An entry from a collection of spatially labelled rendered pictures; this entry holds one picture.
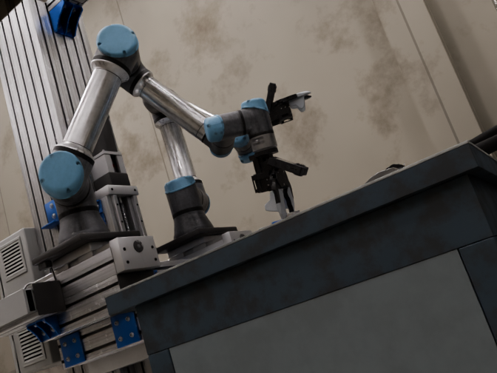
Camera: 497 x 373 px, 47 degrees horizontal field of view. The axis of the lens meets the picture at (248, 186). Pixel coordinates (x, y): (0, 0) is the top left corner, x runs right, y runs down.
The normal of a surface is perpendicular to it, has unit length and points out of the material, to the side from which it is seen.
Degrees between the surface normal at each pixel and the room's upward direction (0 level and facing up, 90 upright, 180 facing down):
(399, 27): 90
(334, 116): 90
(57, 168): 96
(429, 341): 90
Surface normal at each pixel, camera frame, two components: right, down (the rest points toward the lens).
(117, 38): 0.14, -0.40
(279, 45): -0.56, -0.04
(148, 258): 0.77, -0.39
